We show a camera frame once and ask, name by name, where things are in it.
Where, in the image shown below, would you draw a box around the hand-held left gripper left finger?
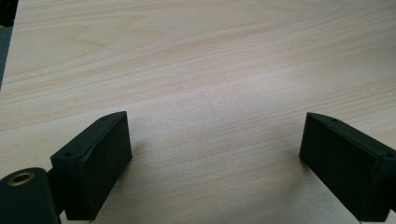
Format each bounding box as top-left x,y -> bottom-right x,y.
49,110 -> 134,222

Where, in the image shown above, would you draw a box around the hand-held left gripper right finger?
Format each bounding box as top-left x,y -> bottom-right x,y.
299,112 -> 396,223

